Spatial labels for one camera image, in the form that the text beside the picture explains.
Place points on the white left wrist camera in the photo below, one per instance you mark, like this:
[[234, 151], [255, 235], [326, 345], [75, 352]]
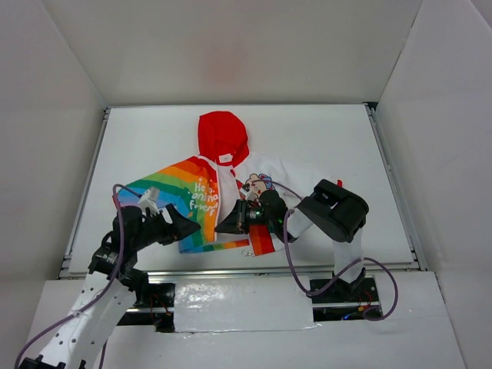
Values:
[[148, 202]]

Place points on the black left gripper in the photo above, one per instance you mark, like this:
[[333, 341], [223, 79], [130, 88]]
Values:
[[165, 224]]

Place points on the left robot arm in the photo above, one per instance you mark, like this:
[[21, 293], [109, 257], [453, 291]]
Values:
[[112, 286]]

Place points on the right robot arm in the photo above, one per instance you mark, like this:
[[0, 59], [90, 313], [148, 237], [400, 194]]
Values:
[[336, 211]]

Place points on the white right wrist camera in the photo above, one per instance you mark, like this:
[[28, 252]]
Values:
[[249, 191]]

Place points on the white foil-covered plate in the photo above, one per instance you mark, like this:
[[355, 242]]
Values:
[[216, 305]]

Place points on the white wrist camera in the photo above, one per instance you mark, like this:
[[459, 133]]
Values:
[[148, 202], [249, 191]]

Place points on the aluminium table frame rail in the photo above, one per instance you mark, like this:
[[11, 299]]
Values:
[[226, 273]]

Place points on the rainbow and white hooded jacket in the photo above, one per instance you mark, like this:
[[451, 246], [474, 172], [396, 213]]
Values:
[[206, 186]]

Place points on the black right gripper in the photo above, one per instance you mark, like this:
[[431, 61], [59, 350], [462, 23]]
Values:
[[241, 215]]

